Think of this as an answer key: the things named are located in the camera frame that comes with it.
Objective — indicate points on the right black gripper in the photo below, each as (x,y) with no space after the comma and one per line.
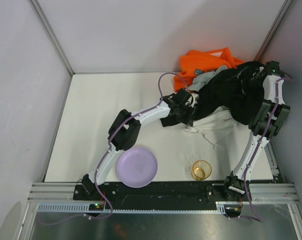
(244,75)

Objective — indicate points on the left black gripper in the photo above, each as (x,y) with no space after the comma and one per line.
(187,116)

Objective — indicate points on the black cloth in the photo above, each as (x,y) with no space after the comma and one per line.
(226,90)

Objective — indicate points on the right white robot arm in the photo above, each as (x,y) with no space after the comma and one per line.
(265,125)

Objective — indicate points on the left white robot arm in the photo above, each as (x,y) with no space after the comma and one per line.
(122,135)

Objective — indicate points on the grey cloth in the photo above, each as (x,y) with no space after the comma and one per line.
(203,79)

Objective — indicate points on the orange cloth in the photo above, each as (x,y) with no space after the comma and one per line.
(197,62)

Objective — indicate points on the amber transparent cup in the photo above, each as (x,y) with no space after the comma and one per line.
(201,170)

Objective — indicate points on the lilac plastic plate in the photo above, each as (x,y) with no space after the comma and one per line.
(136,167)

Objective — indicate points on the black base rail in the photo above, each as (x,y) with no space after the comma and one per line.
(159,195)

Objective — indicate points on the aluminium frame profile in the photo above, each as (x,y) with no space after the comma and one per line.
(274,213)

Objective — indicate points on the grey slotted cable duct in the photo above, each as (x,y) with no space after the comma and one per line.
(86,208)

